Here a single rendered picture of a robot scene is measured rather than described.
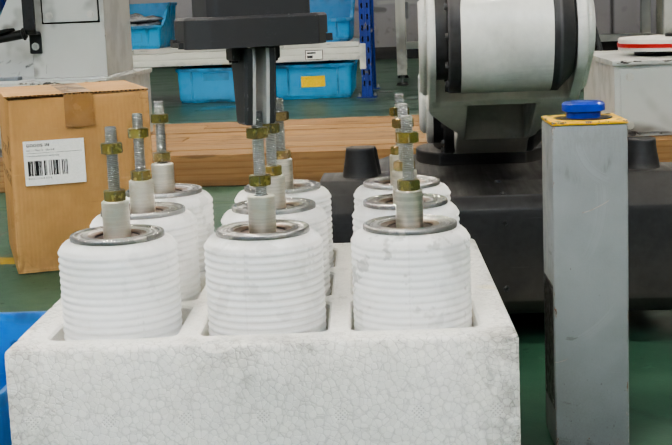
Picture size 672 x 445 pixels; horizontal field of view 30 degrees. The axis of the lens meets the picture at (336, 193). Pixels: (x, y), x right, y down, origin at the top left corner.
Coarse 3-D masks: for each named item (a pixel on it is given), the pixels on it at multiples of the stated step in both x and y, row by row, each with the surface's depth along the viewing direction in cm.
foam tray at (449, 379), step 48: (336, 288) 111; (480, 288) 109; (48, 336) 99; (192, 336) 97; (240, 336) 96; (288, 336) 96; (336, 336) 95; (384, 336) 95; (432, 336) 94; (480, 336) 94; (48, 384) 95; (96, 384) 95; (144, 384) 95; (192, 384) 95; (240, 384) 95; (288, 384) 95; (336, 384) 95; (384, 384) 95; (432, 384) 95; (480, 384) 94; (48, 432) 96; (96, 432) 96; (144, 432) 96; (192, 432) 96; (240, 432) 95; (288, 432) 95; (336, 432) 95; (384, 432) 95; (432, 432) 95; (480, 432) 95
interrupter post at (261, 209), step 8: (248, 200) 100; (256, 200) 99; (264, 200) 99; (272, 200) 100; (248, 208) 100; (256, 208) 100; (264, 208) 100; (272, 208) 100; (248, 216) 101; (256, 216) 100; (264, 216) 100; (272, 216) 100; (256, 224) 100; (264, 224) 100; (272, 224) 100; (256, 232) 100; (264, 232) 100; (272, 232) 100
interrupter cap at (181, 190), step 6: (180, 186) 127; (186, 186) 126; (192, 186) 126; (198, 186) 125; (126, 192) 123; (174, 192) 122; (180, 192) 122; (186, 192) 122; (192, 192) 122; (198, 192) 123; (156, 198) 121; (162, 198) 121
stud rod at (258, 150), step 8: (256, 112) 99; (256, 120) 99; (256, 144) 99; (256, 152) 99; (264, 152) 100; (256, 160) 100; (264, 160) 100; (256, 168) 100; (264, 168) 100; (256, 192) 100; (264, 192) 100
